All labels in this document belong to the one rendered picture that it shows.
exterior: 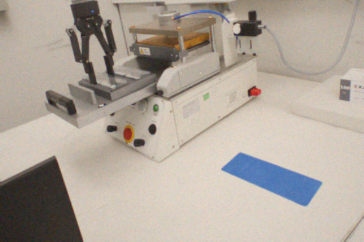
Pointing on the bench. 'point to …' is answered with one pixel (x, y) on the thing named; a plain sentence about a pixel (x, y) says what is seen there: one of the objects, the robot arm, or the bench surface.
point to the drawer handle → (61, 101)
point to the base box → (204, 107)
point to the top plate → (175, 23)
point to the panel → (138, 125)
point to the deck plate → (203, 80)
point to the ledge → (330, 106)
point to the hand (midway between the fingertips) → (100, 70)
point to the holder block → (119, 87)
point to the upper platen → (199, 41)
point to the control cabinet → (209, 0)
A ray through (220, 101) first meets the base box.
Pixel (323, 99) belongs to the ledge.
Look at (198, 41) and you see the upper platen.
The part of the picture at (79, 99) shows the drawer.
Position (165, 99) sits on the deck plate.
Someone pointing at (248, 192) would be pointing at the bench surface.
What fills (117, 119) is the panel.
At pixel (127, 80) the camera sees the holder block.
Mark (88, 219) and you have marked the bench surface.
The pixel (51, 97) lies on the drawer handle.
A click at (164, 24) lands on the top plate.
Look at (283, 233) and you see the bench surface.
